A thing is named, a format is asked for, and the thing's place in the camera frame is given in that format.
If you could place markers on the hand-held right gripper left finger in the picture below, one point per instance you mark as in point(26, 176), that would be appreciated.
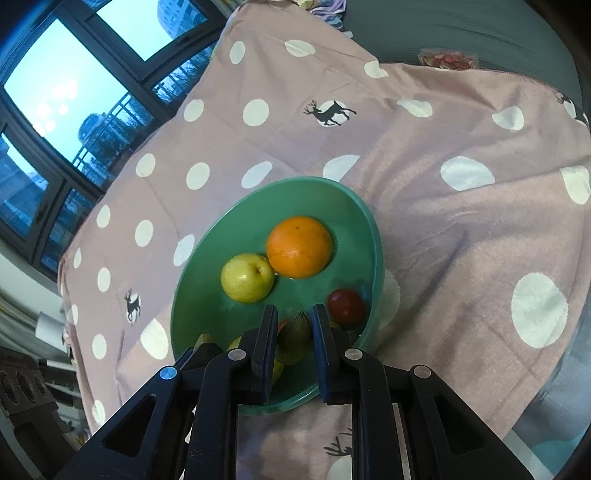
point(268, 350)

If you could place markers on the orange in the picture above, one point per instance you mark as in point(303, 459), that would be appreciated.
point(300, 247)

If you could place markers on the grey sofa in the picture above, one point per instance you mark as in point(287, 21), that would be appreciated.
point(461, 27)

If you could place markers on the red snack packet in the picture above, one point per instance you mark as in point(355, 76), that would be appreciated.
point(445, 60)

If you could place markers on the pink polka-dot blanket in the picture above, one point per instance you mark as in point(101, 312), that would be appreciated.
point(461, 230)

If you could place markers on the pile of colourful cloth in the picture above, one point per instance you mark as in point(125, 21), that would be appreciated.
point(323, 9)

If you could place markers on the white cylinder bin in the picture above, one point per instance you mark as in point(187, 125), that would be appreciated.
point(48, 330)

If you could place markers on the yellow-green pear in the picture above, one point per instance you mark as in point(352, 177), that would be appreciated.
point(247, 277)

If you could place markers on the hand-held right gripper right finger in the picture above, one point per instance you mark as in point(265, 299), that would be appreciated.
point(321, 350)

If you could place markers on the dark-framed window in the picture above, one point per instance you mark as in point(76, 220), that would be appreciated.
point(55, 92)

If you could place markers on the green plastic bowl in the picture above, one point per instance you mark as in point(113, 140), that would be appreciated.
point(300, 198)

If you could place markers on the dark round-holed object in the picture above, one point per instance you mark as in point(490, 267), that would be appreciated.
point(25, 392)

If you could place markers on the yellow lemon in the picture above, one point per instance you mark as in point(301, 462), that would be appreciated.
point(236, 343)

